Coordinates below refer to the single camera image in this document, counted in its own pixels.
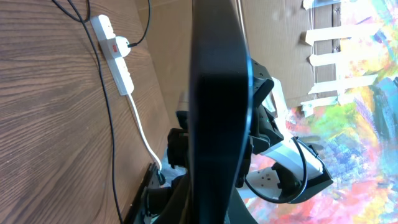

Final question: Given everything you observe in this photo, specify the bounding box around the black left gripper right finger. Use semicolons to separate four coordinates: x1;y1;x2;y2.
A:
225;189;257;224

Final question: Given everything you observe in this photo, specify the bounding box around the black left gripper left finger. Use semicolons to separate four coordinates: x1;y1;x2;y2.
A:
154;175;190;224

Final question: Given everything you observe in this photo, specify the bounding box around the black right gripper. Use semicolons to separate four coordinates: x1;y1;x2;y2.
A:
167;111;189;169

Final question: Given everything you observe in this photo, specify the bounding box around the blue Galaxy smartphone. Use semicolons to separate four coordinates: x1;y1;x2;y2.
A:
188;0;252;223

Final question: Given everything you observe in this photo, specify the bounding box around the white power strip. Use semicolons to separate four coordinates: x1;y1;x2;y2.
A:
90;14;134;96

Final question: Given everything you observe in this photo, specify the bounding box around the black USB charging cable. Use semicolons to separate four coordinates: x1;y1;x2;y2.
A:
51;0;152;224

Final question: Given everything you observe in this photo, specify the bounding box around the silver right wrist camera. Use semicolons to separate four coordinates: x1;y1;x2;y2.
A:
177;91;189;111

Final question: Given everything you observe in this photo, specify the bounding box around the white power strip cord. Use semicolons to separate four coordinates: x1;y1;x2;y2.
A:
126;93;163;171

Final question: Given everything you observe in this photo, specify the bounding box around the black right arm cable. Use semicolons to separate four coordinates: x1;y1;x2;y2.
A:
244;136;309;205

